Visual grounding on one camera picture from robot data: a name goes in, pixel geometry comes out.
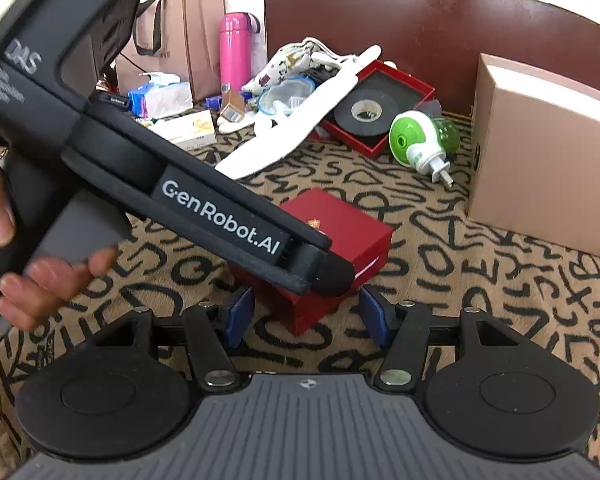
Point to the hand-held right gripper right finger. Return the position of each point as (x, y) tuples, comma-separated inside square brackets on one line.
[(375, 316)]

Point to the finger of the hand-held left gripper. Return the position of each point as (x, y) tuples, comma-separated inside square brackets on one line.
[(330, 272)]

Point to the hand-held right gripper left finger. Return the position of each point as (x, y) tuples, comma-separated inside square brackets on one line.
[(240, 311)]

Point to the red gift box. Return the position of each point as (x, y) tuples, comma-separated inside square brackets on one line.
[(325, 215)]

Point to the person's left hand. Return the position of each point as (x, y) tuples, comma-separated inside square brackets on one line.
[(40, 290)]

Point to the white yellow carton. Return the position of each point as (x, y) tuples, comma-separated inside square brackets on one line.
[(190, 130)]

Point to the blue tissue pack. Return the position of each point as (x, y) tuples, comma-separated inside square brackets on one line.
[(160, 97)]

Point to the small brown box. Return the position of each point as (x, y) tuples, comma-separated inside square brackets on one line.
[(232, 106)]

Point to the brown paper bag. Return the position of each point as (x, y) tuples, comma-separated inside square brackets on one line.
[(185, 35)]

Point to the pink thermos bottle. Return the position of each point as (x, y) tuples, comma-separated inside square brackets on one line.
[(234, 50)]

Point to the clear blue-rimmed container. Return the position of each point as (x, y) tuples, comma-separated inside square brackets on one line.
[(285, 95)]

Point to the long white shoehorn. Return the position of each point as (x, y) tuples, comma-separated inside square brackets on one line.
[(300, 120)]

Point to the green white plug-in repellent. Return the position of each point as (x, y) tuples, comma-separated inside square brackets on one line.
[(412, 140)]

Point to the black tape roll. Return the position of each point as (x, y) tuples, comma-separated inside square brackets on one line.
[(367, 112)]

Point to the open red box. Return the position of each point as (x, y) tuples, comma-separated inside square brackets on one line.
[(410, 90)]

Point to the tan cardboard box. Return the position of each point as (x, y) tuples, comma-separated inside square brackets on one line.
[(545, 160)]

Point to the brown headboard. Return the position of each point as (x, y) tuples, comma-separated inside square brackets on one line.
[(430, 15)]

